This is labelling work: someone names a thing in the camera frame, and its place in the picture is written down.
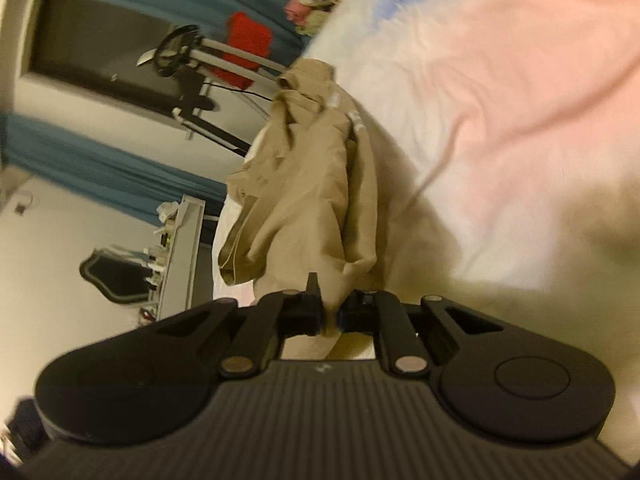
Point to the black framed mirror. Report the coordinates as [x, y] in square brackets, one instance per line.
[119, 279]

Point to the white dresser desk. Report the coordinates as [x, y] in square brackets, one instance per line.
[180, 263]

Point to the pastel tie-dye duvet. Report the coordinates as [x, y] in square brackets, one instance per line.
[505, 136]

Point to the exercise machine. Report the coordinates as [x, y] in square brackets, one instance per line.
[191, 58]

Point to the dark window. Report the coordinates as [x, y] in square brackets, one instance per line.
[96, 46]

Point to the clutter on dresser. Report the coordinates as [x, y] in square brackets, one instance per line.
[157, 239]

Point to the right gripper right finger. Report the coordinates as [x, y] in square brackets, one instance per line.
[381, 315]

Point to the tan khaki garment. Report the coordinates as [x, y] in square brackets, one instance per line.
[305, 200]

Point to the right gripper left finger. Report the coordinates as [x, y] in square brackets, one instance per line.
[268, 325]

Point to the red fabric bag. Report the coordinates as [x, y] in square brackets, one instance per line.
[245, 34]

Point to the teal curtain left panel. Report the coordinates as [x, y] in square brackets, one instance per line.
[114, 178]

